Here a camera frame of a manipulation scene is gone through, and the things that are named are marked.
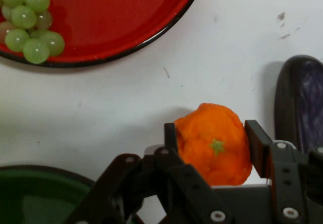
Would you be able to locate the dark purple eggplant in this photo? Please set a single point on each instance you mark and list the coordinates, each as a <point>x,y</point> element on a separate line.
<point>302,95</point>

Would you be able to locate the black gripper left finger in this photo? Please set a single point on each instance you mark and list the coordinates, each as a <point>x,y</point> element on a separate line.
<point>186,183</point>

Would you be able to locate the green grape bunch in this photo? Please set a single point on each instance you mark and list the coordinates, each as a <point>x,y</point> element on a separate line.
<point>24,17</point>

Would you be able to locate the red plate with black rim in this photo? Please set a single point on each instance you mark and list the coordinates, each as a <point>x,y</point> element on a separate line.
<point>113,19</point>

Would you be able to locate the orange tangerine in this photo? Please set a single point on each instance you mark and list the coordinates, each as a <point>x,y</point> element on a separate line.
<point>209,130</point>

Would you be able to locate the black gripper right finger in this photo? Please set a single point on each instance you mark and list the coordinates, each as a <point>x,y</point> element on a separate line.
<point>285,171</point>

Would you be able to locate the dark green plate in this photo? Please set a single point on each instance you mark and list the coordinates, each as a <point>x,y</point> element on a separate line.
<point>38,196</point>

